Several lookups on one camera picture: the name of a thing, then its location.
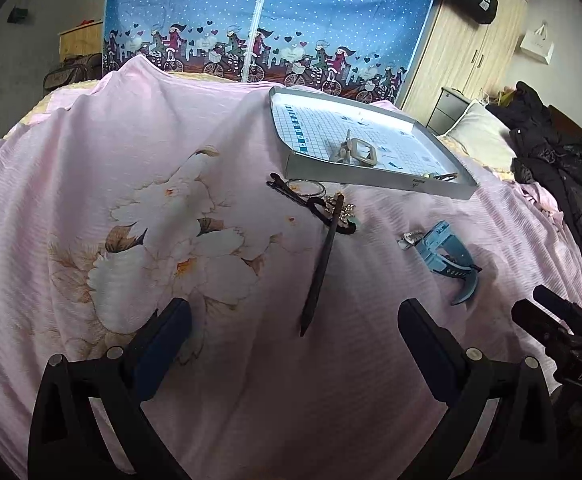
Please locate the dark wooden headboard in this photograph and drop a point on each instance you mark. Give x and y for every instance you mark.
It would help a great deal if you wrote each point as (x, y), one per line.
(565, 124)

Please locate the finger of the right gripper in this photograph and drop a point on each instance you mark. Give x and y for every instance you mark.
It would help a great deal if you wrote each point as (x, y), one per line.
(567, 311)
(543, 328)

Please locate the black puffer jacket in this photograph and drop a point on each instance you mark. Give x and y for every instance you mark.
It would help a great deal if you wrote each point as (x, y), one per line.
(543, 154)

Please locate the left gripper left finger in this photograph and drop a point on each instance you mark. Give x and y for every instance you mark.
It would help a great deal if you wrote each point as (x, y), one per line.
(65, 440)

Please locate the blue fabric wardrobe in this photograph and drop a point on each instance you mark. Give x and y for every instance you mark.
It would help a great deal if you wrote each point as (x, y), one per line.
(357, 49)

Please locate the silver hair barrette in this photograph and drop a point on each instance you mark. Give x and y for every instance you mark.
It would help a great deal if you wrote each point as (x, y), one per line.
(410, 239)

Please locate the pink floral bed sheet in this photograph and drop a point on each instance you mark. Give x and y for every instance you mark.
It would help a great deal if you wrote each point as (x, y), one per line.
(112, 208)

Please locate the small wooden cabinet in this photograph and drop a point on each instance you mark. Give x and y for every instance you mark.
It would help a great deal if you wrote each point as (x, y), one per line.
(84, 39)

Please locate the grey bedside cabinet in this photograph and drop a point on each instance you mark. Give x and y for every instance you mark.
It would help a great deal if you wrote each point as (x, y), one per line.
(447, 109)

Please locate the white paper gift bag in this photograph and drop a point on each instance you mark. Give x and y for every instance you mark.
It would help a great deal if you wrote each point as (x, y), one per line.
(536, 44)

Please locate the light wooden wardrobe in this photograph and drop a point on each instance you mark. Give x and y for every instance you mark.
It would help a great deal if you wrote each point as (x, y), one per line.
(457, 52)

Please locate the silver rhinestone brooch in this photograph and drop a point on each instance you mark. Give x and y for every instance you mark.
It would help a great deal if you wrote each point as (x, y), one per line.
(347, 210)

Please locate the grey tray with grid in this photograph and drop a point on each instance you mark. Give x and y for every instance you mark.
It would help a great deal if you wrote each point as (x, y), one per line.
(330, 139)

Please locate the beige square hair claw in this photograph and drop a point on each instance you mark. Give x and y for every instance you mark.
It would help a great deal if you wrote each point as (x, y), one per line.
(355, 151)

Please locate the grey suitcase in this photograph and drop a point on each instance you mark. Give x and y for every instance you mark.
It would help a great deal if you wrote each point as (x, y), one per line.
(72, 70)

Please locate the green wall ornament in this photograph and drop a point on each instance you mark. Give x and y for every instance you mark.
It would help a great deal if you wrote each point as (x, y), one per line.
(17, 15)

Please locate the black hair clip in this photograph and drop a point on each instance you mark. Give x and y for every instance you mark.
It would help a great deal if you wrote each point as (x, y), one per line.
(313, 203)

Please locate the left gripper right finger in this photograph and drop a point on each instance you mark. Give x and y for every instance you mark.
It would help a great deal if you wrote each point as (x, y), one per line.
(523, 427)

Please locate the white pillow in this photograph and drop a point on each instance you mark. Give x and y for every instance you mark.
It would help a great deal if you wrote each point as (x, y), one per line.
(478, 134)

